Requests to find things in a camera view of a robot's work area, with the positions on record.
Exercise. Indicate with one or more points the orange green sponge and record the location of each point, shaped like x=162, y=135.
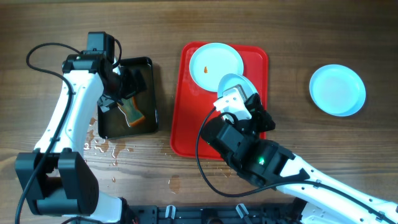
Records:
x=131, y=112

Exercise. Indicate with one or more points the light blue plate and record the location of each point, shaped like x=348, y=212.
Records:
x=243, y=85
x=337, y=90
x=211, y=62

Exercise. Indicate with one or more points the black water tray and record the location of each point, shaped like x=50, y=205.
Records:
x=112, y=123

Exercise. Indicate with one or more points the red plastic tray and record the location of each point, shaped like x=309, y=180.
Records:
x=193, y=103

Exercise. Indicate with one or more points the light blue plate top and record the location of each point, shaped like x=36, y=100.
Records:
x=211, y=62

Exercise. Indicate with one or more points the light blue plate bottom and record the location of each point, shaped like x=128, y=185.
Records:
x=337, y=90

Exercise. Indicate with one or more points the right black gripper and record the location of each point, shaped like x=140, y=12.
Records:
x=257, y=111

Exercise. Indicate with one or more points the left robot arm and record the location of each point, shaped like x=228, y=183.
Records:
x=55, y=178

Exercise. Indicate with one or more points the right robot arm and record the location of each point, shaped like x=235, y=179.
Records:
x=316, y=188

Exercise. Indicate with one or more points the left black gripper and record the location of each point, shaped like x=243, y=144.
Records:
x=132, y=88

